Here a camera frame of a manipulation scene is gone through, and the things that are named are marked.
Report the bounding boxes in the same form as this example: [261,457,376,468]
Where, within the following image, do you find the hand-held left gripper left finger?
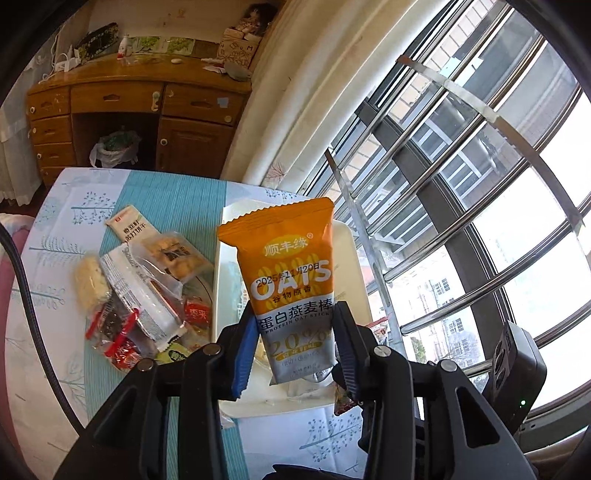
[53,318,260,480]

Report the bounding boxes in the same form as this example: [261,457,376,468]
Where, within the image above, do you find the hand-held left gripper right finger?
[333,301,537,480]

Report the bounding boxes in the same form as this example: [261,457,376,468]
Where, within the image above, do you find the red white printed snack packet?
[367,316,392,344]

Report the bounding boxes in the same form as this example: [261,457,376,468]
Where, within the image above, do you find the small colourful snack packet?
[333,385,365,416]

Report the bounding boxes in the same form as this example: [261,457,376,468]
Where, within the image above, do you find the white plastic box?
[210,193,375,418]

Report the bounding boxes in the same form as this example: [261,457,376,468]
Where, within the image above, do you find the green yellow snack packet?
[154,344,192,365]

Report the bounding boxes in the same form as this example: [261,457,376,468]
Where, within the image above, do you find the orange oat bar packet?
[217,197,337,386]

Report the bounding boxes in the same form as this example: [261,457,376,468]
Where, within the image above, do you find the red candy wrapper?
[105,339,145,371]

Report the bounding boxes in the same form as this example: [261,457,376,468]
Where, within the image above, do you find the clear packet with white label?
[99,244,188,352]

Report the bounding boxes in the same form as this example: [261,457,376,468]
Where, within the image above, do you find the pale rice crisp packet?
[74,254,112,312]

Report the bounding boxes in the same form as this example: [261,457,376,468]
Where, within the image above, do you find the red date candy packet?
[185,298,213,333]

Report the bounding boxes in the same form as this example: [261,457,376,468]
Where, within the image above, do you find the clear fried snack packet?
[139,231,215,283]

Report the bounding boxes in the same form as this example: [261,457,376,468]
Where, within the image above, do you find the dark candy red-edged wrapper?
[84,307,140,347]

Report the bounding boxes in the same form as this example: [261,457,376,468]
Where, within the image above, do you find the beige cracker packet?
[105,206,153,243]

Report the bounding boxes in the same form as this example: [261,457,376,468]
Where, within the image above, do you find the steel window bars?
[300,0,591,416]

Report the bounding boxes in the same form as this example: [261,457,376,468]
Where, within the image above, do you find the bin with plastic bag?
[90,130,141,169]

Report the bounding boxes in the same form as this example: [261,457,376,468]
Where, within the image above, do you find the pink floral quilt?
[0,212,34,282]

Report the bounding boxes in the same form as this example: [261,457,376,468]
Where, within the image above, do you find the grey cloth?
[225,60,253,82]

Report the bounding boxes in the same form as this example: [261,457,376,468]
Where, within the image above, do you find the wooden desk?
[25,41,252,185]

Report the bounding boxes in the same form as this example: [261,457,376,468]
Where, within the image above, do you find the white lace cloth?
[0,106,29,205]

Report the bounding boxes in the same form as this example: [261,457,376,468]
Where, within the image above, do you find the leaf print cards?
[131,36,195,56]

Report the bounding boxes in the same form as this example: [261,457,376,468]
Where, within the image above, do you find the doll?
[235,2,280,33]

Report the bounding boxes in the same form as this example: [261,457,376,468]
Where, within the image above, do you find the white power strip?
[54,46,80,71]

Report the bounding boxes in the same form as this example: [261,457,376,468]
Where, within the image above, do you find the black patterned pencil case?
[76,23,118,58]

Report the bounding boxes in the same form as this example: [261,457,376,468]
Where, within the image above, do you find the black cable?
[0,225,85,431]

